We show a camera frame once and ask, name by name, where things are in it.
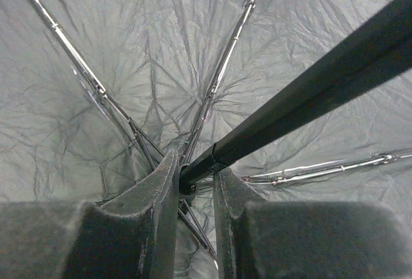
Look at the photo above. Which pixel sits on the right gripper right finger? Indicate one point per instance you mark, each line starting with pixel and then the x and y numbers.
pixel 257 238

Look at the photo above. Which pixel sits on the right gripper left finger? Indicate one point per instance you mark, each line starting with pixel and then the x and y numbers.
pixel 133 235

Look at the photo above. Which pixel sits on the purple folding umbrella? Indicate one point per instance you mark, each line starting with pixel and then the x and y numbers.
pixel 304 100

